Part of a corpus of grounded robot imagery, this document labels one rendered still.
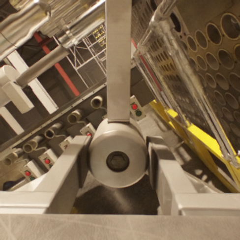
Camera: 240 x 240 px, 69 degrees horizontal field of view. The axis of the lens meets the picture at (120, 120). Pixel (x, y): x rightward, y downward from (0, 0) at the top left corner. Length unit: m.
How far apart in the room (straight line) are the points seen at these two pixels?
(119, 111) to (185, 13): 1.55
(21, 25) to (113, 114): 1.02
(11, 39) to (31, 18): 0.16
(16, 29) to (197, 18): 1.27
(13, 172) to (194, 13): 1.86
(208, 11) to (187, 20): 0.17
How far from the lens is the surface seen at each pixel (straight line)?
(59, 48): 1.43
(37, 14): 1.13
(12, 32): 1.16
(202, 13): 1.72
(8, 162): 1.38
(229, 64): 2.33
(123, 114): 0.15
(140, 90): 1.17
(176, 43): 0.63
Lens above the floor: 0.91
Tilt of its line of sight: 12 degrees down
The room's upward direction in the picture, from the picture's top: 34 degrees counter-clockwise
